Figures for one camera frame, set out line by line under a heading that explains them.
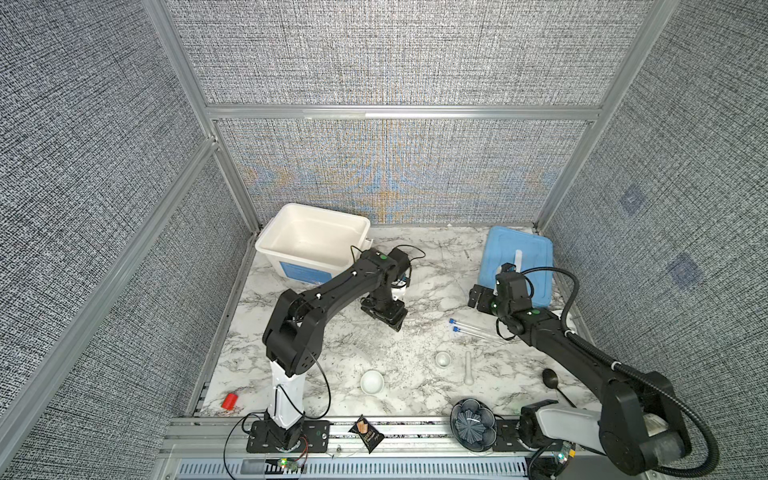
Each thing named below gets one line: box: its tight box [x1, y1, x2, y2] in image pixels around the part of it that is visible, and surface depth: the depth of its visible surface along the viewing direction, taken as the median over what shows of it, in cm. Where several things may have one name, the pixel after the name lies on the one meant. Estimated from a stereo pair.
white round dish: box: [360, 370, 385, 395], surface depth 83 cm
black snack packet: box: [348, 414, 385, 454], surface depth 74 cm
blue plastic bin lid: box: [478, 225, 554, 308], surface depth 114 cm
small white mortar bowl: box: [435, 352, 452, 369], surface depth 85 cm
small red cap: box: [221, 393, 238, 411], surface depth 80 cm
